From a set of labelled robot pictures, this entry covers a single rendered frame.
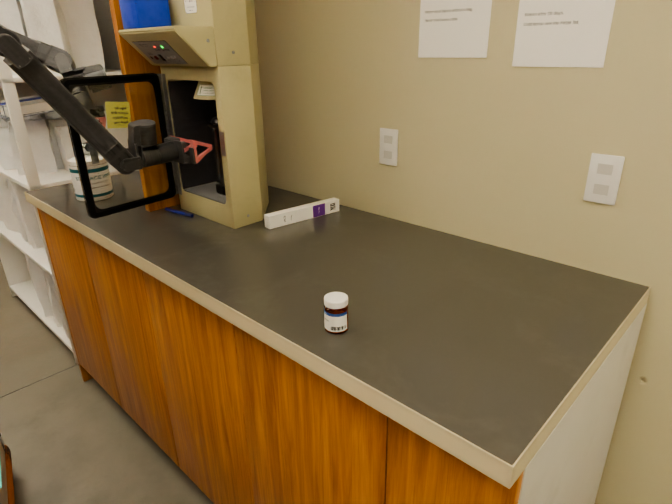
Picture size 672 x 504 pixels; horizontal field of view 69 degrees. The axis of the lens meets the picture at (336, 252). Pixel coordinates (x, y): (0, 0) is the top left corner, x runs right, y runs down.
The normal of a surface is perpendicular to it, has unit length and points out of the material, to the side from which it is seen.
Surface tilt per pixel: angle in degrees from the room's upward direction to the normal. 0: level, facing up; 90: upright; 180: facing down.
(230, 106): 90
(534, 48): 90
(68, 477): 0
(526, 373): 0
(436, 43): 90
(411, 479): 90
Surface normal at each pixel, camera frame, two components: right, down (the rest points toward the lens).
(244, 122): 0.73, 0.25
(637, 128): -0.69, 0.29
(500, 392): -0.02, -0.92
